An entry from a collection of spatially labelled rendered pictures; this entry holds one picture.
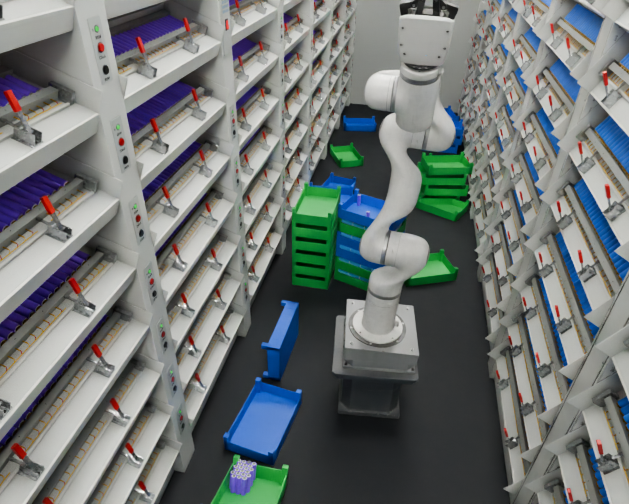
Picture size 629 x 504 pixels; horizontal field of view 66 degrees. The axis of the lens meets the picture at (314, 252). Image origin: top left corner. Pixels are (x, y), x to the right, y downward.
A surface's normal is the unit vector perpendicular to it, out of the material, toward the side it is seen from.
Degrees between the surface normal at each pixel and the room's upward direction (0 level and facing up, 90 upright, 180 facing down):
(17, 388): 21
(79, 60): 90
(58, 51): 90
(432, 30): 112
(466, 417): 0
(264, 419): 0
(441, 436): 0
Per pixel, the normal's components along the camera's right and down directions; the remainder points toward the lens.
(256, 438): 0.03, -0.82
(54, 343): 0.37, -0.72
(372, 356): -0.09, 0.57
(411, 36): -0.25, 0.82
